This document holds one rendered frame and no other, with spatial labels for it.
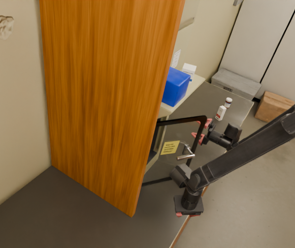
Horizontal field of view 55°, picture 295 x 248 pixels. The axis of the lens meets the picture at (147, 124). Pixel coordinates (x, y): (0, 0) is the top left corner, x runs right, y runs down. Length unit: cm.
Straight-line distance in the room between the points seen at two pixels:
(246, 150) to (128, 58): 43
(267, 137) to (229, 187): 217
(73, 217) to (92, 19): 83
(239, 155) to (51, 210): 86
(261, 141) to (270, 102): 316
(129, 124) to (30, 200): 63
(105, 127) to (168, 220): 55
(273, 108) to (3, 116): 332
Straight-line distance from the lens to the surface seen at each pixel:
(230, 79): 400
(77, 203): 137
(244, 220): 276
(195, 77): 121
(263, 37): 405
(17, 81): 115
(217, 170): 88
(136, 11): 81
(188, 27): 114
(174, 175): 100
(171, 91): 96
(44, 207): 137
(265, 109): 396
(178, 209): 104
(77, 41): 98
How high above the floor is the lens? 207
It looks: 39 degrees down
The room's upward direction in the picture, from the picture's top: 12 degrees clockwise
